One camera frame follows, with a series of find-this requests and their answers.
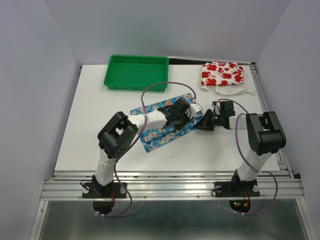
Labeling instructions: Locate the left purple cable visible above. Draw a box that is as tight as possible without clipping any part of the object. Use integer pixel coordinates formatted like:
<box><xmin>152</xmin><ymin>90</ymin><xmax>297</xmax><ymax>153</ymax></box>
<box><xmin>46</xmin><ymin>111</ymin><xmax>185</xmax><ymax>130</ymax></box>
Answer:
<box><xmin>94</xmin><ymin>81</ymin><xmax>197</xmax><ymax>218</ymax></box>

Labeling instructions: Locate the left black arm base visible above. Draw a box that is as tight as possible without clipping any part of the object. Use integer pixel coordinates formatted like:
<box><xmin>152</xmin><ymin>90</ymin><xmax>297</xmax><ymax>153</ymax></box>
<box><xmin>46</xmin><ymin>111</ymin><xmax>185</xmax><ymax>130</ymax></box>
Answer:
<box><xmin>80</xmin><ymin>181</ymin><xmax>127</xmax><ymax>199</ymax></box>

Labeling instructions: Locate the red poppy white skirt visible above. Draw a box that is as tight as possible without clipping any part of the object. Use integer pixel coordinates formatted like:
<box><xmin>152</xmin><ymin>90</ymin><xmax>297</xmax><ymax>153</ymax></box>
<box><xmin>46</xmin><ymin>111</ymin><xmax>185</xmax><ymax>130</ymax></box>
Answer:
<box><xmin>200</xmin><ymin>61</ymin><xmax>245</xmax><ymax>87</ymax></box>

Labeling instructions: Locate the blue floral skirt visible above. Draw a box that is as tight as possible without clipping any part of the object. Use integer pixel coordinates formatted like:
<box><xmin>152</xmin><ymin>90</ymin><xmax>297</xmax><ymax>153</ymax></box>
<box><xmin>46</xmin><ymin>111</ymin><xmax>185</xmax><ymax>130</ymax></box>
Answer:
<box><xmin>140</xmin><ymin>93</ymin><xmax>203</xmax><ymax>153</ymax></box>

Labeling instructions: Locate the green plastic tray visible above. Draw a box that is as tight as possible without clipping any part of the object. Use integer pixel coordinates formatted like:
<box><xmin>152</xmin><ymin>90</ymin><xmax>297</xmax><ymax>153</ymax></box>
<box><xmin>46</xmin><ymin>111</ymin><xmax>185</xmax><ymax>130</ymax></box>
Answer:
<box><xmin>103</xmin><ymin>54</ymin><xmax>169</xmax><ymax>92</ymax></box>

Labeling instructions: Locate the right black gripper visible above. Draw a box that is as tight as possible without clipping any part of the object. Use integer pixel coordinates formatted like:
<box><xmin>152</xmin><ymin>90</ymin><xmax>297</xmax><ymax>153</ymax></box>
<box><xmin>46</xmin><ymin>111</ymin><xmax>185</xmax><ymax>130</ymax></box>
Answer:
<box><xmin>193</xmin><ymin>108</ymin><xmax>224</xmax><ymax>131</ymax></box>

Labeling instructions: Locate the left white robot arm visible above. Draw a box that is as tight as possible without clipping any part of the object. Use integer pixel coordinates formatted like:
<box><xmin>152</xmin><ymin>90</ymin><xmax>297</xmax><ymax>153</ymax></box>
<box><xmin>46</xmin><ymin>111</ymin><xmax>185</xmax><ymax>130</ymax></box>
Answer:
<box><xmin>91</xmin><ymin>97</ymin><xmax>203</xmax><ymax>197</ymax></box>

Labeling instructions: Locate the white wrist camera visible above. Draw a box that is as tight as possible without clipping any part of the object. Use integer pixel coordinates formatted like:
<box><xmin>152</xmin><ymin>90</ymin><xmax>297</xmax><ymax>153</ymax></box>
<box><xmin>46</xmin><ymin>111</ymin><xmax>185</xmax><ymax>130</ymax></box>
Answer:
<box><xmin>212</xmin><ymin>100</ymin><xmax>221</xmax><ymax>114</ymax></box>
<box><xmin>187</xmin><ymin>102</ymin><xmax>203</xmax><ymax>119</ymax></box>

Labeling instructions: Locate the purple cable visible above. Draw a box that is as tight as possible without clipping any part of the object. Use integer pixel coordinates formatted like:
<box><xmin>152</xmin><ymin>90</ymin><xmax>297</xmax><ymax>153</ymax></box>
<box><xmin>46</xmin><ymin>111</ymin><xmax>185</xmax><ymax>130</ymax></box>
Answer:
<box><xmin>94</xmin><ymin>81</ymin><xmax>197</xmax><ymax>218</ymax></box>
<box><xmin>214</xmin><ymin>98</ymin><xmax>279</xmax><ymax>216</ymax></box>

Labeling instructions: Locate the aluminium rail frame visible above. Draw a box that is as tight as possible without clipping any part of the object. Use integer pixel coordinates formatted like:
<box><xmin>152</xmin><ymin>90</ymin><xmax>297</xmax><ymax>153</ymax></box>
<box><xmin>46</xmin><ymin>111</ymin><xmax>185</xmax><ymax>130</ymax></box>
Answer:
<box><xmin>31</xmin><ymin>65</ymin><xmax>317</xmax><ymax>240</ymax></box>

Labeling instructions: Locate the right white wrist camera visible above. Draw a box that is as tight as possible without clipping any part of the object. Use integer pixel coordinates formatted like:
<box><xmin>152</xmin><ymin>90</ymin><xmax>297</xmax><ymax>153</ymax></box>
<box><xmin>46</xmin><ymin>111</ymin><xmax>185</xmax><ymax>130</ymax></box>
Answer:
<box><xmin>212</xmin><ymin>100</ymin><xmax>221</xmax><ymax>114</ymax></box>

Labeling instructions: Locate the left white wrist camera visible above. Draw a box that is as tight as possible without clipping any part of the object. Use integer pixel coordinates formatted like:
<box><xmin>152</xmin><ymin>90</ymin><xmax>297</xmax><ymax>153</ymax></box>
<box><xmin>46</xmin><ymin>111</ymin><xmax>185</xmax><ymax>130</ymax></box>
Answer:
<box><xmin>187</xmin><ymin>102</ymin><xmax>203</xmax><ymax>119</ymax></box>

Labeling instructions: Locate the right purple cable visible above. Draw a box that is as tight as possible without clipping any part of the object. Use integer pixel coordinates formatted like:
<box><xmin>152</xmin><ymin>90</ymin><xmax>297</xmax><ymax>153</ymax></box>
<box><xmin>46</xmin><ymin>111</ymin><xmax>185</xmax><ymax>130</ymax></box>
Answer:
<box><xmin>214</xmin><ymin>98</ymin><xmax>279</xmax><ymax>216</ymax></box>

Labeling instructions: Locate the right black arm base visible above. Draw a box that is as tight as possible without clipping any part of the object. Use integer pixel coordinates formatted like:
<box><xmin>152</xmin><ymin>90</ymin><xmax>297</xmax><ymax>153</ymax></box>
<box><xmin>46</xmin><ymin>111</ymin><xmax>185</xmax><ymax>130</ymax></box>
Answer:
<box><xmin>211</xmin><ymin>180</ymin><xmax>260</xmax><ymax>199</ymax></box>

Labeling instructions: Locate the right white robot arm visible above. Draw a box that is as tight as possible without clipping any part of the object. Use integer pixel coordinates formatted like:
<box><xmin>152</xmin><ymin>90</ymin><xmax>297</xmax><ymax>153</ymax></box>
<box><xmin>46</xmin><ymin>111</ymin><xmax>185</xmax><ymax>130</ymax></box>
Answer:
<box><xmin>194</xmin><ymin>98</ymin><xmax>287</xmax><ymax>198</ymax></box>

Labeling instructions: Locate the white crumpled skirt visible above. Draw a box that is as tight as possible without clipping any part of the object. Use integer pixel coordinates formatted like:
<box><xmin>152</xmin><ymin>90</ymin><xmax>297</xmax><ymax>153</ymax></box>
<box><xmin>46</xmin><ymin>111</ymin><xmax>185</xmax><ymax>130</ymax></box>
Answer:
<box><xmin>196</xmin><ymin>64</ymin><xmax>257</xmax><ymax>96</ymax></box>

